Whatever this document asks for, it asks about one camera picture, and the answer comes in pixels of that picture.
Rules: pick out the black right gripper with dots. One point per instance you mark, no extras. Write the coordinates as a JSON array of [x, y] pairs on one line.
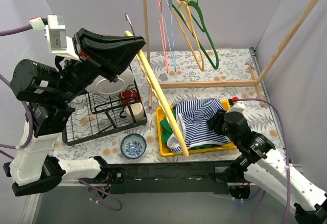
[[215, 121]]

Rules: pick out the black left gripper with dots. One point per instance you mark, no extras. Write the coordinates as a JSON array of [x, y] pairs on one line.
[[83, 52]]

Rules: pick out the navy white striped tank top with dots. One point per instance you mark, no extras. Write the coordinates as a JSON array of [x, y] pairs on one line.
[[192, 117]]

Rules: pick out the wooden yellow curved hanger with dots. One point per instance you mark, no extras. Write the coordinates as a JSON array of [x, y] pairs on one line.
[[161, 99]]

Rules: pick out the green tank top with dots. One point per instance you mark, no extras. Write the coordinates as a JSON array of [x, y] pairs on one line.
[[167, 132]]

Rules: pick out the light blue wire hanger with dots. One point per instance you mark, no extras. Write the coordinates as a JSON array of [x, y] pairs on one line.
[[172, 36]]

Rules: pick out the pink wire hanger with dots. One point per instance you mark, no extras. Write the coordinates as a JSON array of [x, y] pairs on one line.
[[163, 34]]

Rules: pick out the yellow plastic hanger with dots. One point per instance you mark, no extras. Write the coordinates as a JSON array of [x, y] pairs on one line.
[[181, 10]]

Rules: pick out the green plastic hanger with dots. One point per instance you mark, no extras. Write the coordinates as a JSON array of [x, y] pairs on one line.
[[198, 19]]

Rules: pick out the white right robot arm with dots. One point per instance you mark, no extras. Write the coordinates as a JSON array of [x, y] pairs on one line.
[[262, 164]]

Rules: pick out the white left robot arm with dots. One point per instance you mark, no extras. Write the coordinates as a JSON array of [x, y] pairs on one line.
[[48, 90]]

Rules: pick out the white ceramic plate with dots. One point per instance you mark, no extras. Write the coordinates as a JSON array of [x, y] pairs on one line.
[[102, 86]]

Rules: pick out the red cup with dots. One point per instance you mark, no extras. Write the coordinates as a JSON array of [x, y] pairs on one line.
[[129, 95]]

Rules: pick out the yellow plastic tray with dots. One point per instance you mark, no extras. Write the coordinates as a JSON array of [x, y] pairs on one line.
[[172, 147]]

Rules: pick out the beige ceramic mug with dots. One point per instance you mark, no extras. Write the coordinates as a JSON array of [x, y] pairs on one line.
[[135, 112]]

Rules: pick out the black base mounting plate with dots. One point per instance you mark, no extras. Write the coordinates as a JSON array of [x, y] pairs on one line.
[[175, 177]]

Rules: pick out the blue white patterned bowl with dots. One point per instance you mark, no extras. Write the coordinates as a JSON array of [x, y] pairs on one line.
[[133, 146]]

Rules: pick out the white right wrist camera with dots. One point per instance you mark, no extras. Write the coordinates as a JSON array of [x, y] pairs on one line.
[[236, 105]]

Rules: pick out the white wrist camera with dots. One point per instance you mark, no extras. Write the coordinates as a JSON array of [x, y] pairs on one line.
[[236, 105], [59, 43]]

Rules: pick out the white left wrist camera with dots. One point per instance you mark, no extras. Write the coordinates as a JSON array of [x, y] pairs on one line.
[[59, 43]]

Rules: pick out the black wire dish rack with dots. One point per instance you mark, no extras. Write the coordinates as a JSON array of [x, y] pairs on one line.
[[96, 116]]

